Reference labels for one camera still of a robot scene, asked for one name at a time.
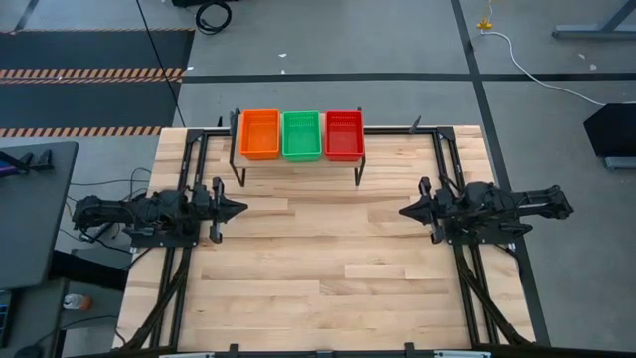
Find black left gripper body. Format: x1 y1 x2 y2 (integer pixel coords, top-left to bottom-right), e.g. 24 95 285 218
206 176 226 245

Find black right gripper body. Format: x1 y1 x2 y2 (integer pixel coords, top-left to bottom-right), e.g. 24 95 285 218
419 176 446 246

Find orange plastic basket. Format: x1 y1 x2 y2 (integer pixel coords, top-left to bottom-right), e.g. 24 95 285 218
238 108 282 161

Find green plastic basket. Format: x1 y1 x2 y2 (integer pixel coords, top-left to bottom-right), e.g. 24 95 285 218
281 109 323 163

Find red plastic basket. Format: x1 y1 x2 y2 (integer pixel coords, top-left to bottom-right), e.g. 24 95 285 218
324 109 367 163

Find wooden shelf black legs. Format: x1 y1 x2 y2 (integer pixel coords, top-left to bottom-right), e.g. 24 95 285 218
228 106 368 188

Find clear bottle orange cap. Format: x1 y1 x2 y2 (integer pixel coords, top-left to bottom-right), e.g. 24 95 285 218
63 292 94 312

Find black hazard-striped floor mat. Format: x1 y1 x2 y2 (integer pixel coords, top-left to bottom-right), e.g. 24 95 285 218
0 27 196 139

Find dark grey desk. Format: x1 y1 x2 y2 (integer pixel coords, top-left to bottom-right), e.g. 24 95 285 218
0 141 80 292

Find black cabinet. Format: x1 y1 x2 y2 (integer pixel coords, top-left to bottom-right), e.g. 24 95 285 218
582 101 636 158

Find grey metal table base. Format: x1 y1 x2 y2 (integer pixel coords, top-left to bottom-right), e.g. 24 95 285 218
551 0 636 41

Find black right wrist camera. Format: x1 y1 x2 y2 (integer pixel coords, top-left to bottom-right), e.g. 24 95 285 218
433 190 454 213

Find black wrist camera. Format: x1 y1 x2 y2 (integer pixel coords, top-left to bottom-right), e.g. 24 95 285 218
191 182 211 206
433 190 454 213

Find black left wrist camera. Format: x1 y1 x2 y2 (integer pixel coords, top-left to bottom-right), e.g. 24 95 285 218
191 182 211 206

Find black aluminium rig frame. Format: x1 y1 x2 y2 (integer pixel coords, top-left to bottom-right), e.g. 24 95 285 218
117 126 537 358

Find long black cable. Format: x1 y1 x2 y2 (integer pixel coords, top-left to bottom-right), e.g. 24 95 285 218
134 0 188 128

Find white floor cable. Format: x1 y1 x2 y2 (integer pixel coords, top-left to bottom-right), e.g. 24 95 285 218
478 28 608 108

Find black coiled cable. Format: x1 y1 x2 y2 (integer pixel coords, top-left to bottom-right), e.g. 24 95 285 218
194 0 234 37

